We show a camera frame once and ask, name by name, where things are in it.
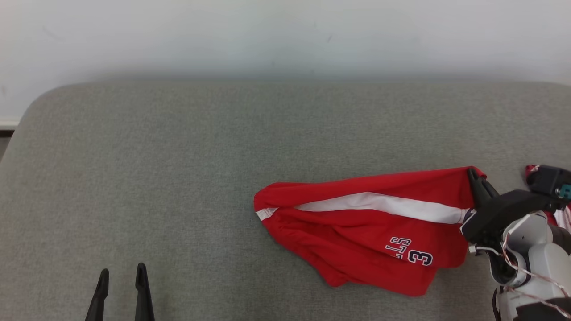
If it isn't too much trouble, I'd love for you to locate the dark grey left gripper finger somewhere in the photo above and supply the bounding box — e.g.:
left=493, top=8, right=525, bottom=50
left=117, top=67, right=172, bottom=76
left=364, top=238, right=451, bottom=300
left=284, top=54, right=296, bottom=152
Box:
left=85, top=268, right=110, bottom=321
left=134, top=263, right=156, bottom=321

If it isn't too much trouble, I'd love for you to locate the red jersey shirt white trim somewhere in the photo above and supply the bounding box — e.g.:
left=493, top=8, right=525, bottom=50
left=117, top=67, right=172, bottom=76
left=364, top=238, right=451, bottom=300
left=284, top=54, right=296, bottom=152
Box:
left=524, top=164, right=571, bottom=229

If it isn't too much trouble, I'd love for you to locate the red shorts white stripe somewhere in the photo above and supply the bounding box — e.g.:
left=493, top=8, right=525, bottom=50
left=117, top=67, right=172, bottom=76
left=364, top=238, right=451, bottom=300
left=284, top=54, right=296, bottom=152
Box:
left=253, top=165, right=488, bottom=297

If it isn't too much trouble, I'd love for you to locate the thin white gripper cable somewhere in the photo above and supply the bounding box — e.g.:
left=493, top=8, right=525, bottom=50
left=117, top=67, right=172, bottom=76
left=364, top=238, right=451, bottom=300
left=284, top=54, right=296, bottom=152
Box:
left=468, top=214, right=571, bottom=309

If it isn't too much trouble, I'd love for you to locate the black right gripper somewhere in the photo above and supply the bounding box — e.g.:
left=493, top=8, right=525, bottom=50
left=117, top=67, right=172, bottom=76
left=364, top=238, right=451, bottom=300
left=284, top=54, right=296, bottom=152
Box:
left=459, top=166, right=559, bottom=245

